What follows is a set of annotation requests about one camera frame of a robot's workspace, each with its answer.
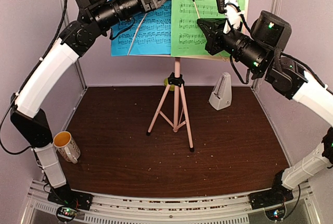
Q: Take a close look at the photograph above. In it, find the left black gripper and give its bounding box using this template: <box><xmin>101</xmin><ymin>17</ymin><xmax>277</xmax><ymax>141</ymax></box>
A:
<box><xmin>92</xmin><ymin>0</ymin><xmax>178</xmax><ymax>30</ymax></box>

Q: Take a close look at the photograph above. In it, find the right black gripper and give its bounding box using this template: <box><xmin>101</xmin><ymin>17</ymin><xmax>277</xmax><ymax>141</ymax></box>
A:
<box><xmin>197</xmin><ymin>17</ymin><xmax>269</xmax><ymax>74</ymax></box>

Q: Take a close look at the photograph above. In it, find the green sheet music paper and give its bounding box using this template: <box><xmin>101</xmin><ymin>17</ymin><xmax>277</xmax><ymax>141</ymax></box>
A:
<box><xmin>171</xmin><ymin>0</ymin><xmax>248</xmax><ymax>57</ymax></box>

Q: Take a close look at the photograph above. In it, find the blue sheet music paper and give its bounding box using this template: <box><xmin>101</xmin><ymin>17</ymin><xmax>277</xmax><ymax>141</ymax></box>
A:
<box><xmin>111</xmin><ymin>0</ymin><xmax>171</xmax><ymax>56</ymax></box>

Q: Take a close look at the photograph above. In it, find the white metronome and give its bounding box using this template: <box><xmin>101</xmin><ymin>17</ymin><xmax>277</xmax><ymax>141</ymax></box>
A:
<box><xmin>209</xmin><ymin>72</ymin><xmax>232</xmax><ymax>110</ymax></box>

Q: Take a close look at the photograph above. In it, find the pink music stand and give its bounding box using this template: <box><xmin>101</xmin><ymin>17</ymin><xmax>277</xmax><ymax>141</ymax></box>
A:
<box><xmin>127</xmin><ymin>0</ymin><xmax>251</xmax><ymax>153</ymax></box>

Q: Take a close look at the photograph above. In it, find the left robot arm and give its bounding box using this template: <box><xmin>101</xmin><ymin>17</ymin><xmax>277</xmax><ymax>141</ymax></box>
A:
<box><xmin>10</xmin><ymin>0</ymin><xmax>168</xmax><ymax>205</ymax></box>

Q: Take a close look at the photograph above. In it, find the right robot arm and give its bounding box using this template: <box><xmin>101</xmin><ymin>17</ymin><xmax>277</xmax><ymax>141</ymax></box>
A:
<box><xmin>197</xmin><ymin>10</ymin><xmax>332</xmax><ymax>125</ymax></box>

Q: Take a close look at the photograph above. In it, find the green plastic bowl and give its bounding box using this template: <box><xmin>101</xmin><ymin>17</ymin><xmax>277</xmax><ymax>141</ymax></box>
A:
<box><xmin>163</xmin><ymin>78</ymin><xmax>174</xmax><ymax>92</ymax></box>

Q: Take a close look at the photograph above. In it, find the white patterned mug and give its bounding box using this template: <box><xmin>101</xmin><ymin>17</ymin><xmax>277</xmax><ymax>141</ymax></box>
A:
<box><xmin>53</xmin><ymin>131</ymin><xmax>81</xmax><ymax>164</ymax></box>

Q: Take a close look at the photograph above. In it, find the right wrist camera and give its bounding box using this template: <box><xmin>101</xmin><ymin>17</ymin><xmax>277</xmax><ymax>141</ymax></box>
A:
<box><xmin>216</xmin><ymin>0</ymin><xmax>245</xmax><ymax>34</ymax></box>

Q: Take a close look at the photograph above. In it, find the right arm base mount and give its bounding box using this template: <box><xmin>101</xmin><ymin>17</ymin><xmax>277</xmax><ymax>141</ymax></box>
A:
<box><xmin>249</xmin><ymin>185</ymin><xmax>300</xmax><ymax>222</ymax></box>

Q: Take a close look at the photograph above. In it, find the aluminium front rail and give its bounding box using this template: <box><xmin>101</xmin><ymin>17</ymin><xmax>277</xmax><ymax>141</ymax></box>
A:
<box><xmin>19</xmin><ymin>180</ymin><xmax>322</xmax><ymax>223</ymax></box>

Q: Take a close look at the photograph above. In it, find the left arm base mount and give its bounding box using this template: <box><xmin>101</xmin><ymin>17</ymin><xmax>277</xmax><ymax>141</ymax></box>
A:
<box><xmin>43</xmin><ymin>183</ymin><xmax>93</xmax><ymax>223</ymax></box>

